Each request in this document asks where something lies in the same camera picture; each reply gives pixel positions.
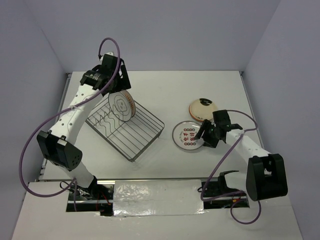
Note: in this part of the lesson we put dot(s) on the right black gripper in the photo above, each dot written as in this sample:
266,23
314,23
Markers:
206,125

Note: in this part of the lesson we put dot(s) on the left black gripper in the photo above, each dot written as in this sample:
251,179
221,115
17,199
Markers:
123,83

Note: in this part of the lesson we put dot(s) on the cream peach plate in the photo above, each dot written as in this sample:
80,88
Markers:
202,109

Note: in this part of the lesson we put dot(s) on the white plate red lettering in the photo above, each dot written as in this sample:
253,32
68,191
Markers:
183,136

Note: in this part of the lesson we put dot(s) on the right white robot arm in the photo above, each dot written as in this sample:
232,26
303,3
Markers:
265,176

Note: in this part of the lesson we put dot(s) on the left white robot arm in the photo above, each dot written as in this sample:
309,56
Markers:
58,143

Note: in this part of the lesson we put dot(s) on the silver foil sheet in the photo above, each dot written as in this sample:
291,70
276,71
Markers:
157,198

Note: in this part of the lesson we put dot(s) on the grey wire dish rack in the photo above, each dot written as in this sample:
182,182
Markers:
129,138

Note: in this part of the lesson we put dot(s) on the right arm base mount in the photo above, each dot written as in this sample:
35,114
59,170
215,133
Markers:
216,187

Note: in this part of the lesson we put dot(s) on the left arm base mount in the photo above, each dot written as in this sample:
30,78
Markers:
100,201

